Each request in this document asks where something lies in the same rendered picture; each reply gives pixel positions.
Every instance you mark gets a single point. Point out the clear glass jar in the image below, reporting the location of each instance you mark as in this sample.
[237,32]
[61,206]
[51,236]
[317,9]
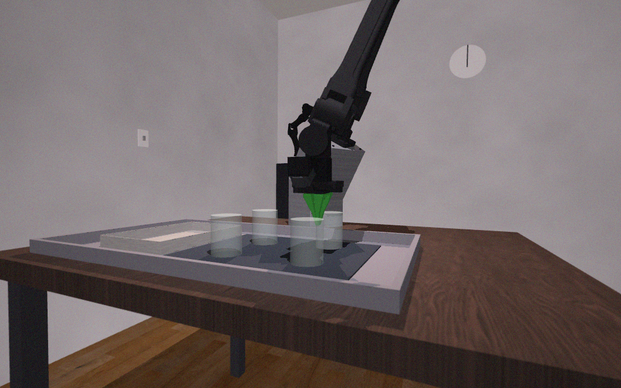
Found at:
[333,230]
[226,235]
[264,227]
[306,241]

